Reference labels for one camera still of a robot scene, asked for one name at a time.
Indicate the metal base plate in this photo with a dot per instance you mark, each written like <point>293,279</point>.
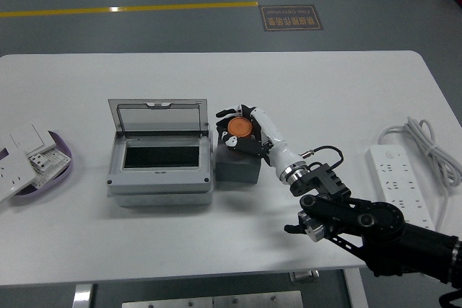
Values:
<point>216,301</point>

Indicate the white wall switch plate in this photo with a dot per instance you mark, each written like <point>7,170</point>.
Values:
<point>34,136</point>

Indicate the grey box with clear lid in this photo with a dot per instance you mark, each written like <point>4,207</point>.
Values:
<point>159,181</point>

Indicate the white switch module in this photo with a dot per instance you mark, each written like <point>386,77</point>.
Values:
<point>48,163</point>

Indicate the metal table bracket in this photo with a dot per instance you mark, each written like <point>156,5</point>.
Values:
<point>305,276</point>

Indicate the white table leg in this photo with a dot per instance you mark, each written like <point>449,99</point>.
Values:
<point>82,297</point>
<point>355,290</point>

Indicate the orange cylinder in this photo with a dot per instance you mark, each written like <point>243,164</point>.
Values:
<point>240,127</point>

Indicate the dark floor sign orange text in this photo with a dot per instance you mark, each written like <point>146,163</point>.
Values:
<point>290,17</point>

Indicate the yellow floor tape line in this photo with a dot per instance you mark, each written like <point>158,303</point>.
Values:
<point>126,8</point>

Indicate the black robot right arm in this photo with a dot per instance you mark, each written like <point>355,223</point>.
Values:
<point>379,218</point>

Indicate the purple plastic tray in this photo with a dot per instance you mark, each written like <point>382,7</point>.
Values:
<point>54,185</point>

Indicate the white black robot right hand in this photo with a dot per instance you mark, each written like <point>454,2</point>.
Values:
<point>279,151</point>

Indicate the grey cube with round hole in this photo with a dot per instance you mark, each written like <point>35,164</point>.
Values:
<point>238,171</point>

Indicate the white wall socket plate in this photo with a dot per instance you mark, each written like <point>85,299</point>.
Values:
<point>12,174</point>

